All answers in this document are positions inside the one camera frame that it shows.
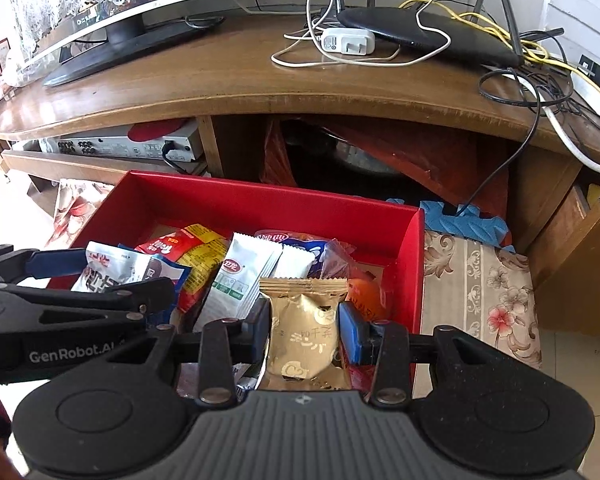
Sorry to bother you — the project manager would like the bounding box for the white charger plug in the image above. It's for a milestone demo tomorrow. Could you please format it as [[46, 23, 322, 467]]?
[[320, 27, 377, 57]]

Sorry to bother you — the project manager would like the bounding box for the blue wafer packet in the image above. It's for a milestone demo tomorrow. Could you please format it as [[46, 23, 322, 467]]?
[[117, 244, 193, 292]]

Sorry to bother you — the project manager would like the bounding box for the black router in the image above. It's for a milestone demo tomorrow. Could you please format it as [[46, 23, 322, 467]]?
[[330, 0, 527, 69]]

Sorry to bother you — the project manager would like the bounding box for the wooden television stand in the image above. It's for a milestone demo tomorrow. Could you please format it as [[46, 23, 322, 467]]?
[[0, 10, 600, 292]]

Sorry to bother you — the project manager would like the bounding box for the thin white cable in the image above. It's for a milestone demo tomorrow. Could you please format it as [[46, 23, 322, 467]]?
[[271, 0, 453, 69]]

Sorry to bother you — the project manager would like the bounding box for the white green snack packet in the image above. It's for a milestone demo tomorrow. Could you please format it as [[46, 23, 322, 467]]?
[[200, 232, 316, 322]]

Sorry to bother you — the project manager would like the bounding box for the thick white cable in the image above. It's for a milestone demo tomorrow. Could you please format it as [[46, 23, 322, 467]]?
[[519, 75, 600, 177]]

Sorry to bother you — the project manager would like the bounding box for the grey patterned snack packet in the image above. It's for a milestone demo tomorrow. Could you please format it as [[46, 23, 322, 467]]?
[[71, 241, 153, 293]]

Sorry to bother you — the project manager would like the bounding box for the orange bread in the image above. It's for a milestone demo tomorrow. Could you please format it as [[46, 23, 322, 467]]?
[[325, 240, 388, 323]]

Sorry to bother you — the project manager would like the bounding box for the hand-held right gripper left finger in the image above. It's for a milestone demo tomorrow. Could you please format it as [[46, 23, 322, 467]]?
[[112, 297, 272, 406]]

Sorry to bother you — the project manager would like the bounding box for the black cable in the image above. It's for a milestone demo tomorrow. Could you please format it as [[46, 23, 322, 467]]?
[[461, 67, 577, 217]]

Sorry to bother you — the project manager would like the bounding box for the yellow red snack packet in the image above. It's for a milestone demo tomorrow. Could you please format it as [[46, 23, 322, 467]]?
[[134, 224, 233, 313]]

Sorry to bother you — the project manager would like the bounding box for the wooden cabinet door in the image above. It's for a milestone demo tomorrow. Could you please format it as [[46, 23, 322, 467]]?
[[527, 200, 600, 332]]

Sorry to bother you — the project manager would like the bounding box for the red cardboard box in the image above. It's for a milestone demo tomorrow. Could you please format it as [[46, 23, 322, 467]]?
[[45, 170, 426, 401]]

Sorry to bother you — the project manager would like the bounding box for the gold snack packet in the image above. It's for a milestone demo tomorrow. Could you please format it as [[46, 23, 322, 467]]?
[[256, 276, 353, 393]]

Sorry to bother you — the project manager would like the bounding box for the floral tablecloth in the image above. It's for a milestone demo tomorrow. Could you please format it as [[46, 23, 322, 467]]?
[[45, 177, 543, 372]]

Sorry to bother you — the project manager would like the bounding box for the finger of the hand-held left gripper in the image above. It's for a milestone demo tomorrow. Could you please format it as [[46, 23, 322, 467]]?
[[0, 244, 88, 289], [0, 277, 176, 346]]

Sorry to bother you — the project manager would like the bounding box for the silver receiver box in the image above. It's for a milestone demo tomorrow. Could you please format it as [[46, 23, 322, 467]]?
[[40, 120, 204, 164]]

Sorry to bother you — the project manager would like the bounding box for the yellow cable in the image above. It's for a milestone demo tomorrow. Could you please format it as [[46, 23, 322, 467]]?
[[399, 0, 600, 132]]

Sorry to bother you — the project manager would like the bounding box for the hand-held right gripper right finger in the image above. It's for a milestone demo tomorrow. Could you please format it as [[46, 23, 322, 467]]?
[[339, 300, 491, 408]]

